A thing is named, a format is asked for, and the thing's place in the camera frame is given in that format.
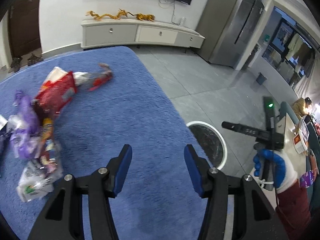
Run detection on white paper wrapper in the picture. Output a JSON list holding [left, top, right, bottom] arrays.
[[16, 139, 63, 203]]

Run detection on purple wrapper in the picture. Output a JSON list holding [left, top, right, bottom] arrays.
[[9, 90, 40, 159]]

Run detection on red white snack bag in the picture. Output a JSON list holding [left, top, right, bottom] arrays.
[[35, 67, 77, 116]]

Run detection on red silver candy wrapper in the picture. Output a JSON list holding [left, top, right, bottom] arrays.
[[73, 63, 113, 91]]

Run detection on white printed carton box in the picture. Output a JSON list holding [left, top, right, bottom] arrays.
[[0, 115, 10, 154]]

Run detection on maroon sleeved right forearm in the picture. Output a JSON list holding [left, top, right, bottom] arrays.
[[276, 181, 311, 239]]

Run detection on right blue white gloved hand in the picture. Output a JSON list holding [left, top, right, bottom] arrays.
[[253, 148, 298, 193]]

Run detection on person in yellow jacket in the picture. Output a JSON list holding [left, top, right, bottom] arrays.
[[292, 97, 312, 120]]

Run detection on small dark waste basket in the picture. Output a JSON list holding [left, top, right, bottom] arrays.
[[256, 73, 267, 85]]

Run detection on blue fuzzy rug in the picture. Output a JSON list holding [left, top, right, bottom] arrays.
[[1, 47, 206, 239]]

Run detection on grey steel refrigerator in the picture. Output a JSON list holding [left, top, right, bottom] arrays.
[[196, 0, 264, 69]]

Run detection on left brown shoe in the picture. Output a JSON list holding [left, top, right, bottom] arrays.
[[8, 56, 22, 73]]

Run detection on golden tiger figurine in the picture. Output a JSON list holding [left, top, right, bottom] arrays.
[[134, 14, 155, 22]]

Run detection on white tv console cabinet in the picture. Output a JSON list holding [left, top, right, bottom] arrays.
[[81, 19, 205, 49]]

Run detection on golden dragon figurine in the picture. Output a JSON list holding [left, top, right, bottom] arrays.
[[86, 9, 128, 21]]

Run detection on dark brown entrance door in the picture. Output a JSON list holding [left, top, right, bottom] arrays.
[[8, 0, 41, 57]]

